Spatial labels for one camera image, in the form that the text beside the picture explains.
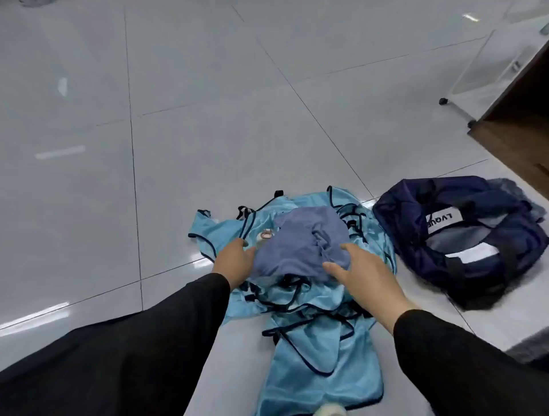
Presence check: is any person's right hand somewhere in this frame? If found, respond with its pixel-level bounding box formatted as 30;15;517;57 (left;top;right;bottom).
323;242;419;334

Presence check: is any person's left hand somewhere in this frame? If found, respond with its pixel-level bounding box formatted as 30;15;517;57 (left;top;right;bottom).
212;238;258;290

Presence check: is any purple cloth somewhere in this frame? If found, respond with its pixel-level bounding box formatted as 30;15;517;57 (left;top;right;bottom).
249;206;353;288

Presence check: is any navy blue bag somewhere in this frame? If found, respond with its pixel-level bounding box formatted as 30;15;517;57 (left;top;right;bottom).
373;175;549;311

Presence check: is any person's left forearm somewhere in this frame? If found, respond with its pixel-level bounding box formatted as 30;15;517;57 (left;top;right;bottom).
0;273;233;416

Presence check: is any person's right forearm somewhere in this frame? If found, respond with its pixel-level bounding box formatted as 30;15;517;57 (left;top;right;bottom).
377;295;549;416

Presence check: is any white shoe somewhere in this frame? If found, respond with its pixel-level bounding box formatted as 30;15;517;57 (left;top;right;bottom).
313;401;348;416

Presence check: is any wooden shelf cabinet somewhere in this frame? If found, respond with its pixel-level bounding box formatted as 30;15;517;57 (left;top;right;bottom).
467;47;549;200

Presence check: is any white wheeled cart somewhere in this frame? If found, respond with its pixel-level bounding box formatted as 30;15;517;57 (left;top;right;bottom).
439;0;549;130

